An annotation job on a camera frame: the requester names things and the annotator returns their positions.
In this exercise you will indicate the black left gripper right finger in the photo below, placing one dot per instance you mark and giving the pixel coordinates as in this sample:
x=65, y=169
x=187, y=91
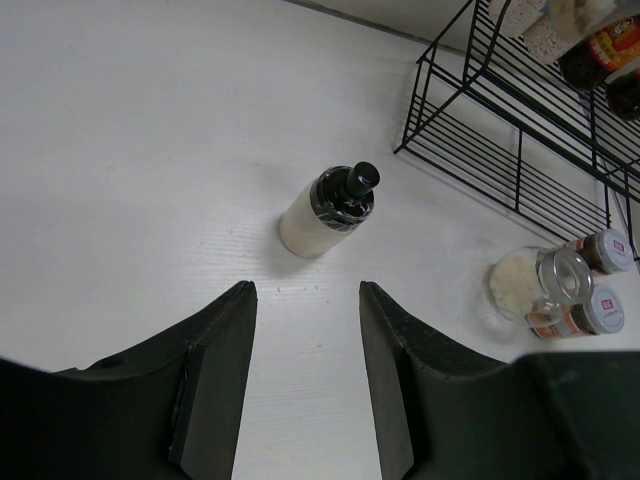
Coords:
x=444, y=411

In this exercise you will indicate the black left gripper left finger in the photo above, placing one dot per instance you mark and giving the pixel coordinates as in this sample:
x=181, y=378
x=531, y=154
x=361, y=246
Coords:
x=169, y=407

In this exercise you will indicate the black-capped white powder bottle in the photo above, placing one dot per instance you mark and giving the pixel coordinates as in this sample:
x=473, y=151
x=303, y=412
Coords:
x=329, y=209

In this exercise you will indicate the red-capped dark sauce bottle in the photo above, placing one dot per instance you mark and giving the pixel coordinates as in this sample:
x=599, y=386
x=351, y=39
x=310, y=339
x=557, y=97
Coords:
x=603, y=53

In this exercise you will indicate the open clear glass jar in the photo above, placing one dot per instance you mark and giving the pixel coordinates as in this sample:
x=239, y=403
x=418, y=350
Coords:
x=533, y=286

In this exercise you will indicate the white-lid spice jar front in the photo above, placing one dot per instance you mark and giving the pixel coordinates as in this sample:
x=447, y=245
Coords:
x=602, y=314

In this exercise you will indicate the white-lid spice jar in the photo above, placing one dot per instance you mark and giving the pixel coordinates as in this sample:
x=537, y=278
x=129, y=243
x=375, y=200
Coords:
x=607, y=252
x=602, y=314

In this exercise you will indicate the white-lid spice jar back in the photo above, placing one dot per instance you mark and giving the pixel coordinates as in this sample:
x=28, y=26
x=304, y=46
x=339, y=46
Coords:
x=607, y=252

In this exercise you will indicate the black wire shelf rack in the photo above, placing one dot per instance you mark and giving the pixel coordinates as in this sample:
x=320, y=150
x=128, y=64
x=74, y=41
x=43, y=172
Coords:
x=509, y=128

